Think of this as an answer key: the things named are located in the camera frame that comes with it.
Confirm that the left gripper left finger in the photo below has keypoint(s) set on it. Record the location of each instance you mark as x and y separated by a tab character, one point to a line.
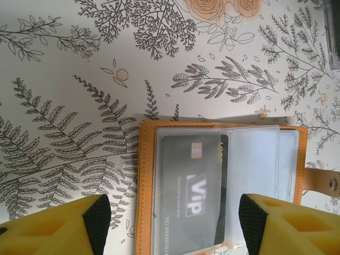
53	231

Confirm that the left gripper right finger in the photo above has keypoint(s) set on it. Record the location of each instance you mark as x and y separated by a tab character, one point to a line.
297	228

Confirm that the orange leather card holder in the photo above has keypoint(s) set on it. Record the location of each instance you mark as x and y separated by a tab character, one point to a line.
148	186

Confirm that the black VIP card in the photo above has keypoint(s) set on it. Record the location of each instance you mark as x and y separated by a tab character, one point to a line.
186	170

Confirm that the clear acrylic card stand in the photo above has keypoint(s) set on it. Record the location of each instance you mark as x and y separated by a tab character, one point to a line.
333	34

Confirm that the floral patterned table mat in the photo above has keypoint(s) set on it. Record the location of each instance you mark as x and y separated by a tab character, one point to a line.
79	79

